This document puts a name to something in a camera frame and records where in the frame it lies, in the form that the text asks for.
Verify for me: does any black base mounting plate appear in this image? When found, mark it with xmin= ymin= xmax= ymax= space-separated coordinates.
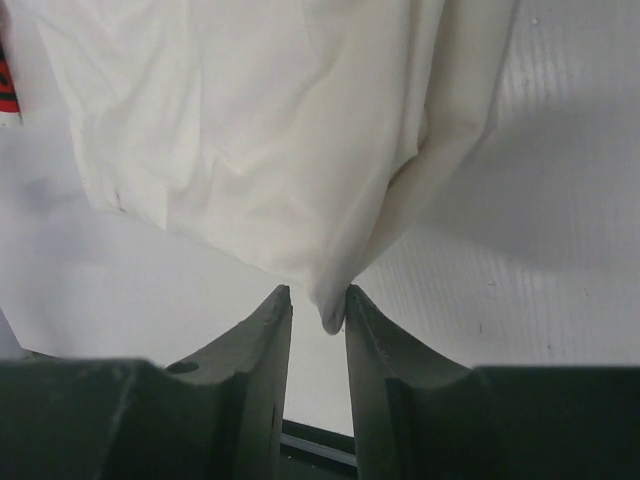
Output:
xmin=277 ymin=420 xmax=358 ymax=480

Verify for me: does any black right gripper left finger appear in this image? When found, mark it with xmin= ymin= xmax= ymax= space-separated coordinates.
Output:
xmin=1 ymin=286 xmax=292 ymax=479

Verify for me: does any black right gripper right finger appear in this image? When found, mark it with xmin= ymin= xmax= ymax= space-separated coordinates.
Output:
xmin=345 ymin=286 xmax=639 ymax=479

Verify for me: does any cream white t shirt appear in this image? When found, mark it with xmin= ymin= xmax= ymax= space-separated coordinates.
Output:
xmin=26 ymin=1 xmax=516 ymax=334

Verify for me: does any red white folded shirt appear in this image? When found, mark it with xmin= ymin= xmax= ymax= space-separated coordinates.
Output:
xmin=0 ymin=9 xmax=25 ymax=129

